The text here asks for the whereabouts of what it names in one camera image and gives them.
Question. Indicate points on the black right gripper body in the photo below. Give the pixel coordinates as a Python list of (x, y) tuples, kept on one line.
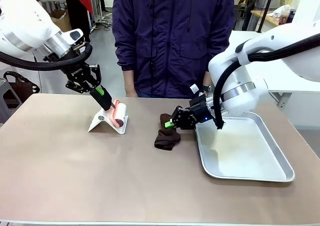
[(202, 109)]

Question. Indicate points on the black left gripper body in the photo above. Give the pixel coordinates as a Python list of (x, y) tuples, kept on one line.
[(78, 73)]

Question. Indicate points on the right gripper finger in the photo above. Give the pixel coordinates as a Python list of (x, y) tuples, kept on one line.
[(185, 126), (182, 114)]

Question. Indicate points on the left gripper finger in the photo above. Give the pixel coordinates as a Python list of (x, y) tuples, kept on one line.
[(97, 77), (76, 87)]

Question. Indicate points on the brown terry cloth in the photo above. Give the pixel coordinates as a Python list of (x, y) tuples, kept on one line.
[(166, 138)]

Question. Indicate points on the lint roller with orange frame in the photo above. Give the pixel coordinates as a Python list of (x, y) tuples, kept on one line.
[(120, 113)]

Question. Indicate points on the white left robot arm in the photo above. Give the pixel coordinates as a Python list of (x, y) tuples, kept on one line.
[(22, 16)]

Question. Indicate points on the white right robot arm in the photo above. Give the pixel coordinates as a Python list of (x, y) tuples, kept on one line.
[(275, 43)]

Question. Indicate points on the person's right forearm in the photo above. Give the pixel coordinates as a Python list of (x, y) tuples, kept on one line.
[(128, 78)]

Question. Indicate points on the person's left forearm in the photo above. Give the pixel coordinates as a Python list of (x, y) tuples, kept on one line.
[(207, 78)]

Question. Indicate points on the person's right hand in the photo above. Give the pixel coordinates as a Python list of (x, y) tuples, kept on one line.
[(131, 91)]

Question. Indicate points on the black wristwatch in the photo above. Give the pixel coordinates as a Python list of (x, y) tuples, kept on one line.
[(207, 88)]

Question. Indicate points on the blue jeans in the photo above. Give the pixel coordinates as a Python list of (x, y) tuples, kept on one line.
[(160, 94)]

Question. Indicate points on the white folded roller stand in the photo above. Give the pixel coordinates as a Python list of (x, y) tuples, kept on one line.
[(96, 123)]

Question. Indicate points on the cardboard box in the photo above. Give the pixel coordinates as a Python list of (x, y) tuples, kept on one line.
[(61, 21)]

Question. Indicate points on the silver metal tray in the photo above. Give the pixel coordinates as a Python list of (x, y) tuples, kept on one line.
[(245, 156)]

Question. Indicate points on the person in red coat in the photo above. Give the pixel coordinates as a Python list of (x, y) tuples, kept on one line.
[(80, 8)]

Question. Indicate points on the person in purple jacket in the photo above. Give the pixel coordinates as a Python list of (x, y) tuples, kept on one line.
[(172, 36)]

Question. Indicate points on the white side table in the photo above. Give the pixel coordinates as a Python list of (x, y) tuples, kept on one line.
[(295, 96)]

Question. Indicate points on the wooden work table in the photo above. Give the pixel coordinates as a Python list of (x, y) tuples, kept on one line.
[(265, 17)]

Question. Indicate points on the black tripod stand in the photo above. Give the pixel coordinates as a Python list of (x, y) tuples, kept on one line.
[(267, 6)]

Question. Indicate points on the white plastic bag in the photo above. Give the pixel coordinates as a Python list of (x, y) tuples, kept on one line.
[(282, 11)]

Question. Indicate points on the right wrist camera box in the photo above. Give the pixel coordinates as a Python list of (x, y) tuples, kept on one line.
[(196, 91)]

